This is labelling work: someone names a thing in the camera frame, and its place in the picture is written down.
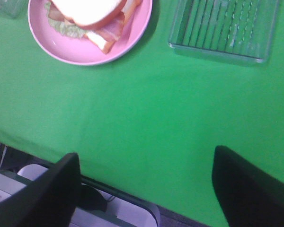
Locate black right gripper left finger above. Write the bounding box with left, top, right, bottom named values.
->
left=0, top=153, right=81, bottom=227

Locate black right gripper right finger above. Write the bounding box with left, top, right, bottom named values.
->
left=212, top=146, right=284, bottom=227

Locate bread slice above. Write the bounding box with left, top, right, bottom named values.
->
left=48, top=0, right=126, bottom=30
left=84, top=0, right=142, bottom=54

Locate green lettuce leaf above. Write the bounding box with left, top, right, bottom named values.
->
left=44, top=1, right=87, bottom=38

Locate bacon strip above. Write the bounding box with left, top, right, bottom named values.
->
left=94, top=12, right=125, bottom=42

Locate green tablecloth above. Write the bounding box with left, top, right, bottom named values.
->
left=0, top=0, right=284, bottom=227

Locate right clear plastic tray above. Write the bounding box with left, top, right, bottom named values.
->
left=169, top=0, right=280, bottom=65

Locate clear plastic tray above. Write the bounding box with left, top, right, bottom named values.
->
left=0, top=0, right=27, bottom=18
left=169, top=0, right=280, bottom=65

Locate pink round plate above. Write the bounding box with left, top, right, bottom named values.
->
left=27, top=0, right=153, bottom=66

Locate left clear plastic tray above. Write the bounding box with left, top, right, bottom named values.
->
left=0, top=0, right=27, bottom=18

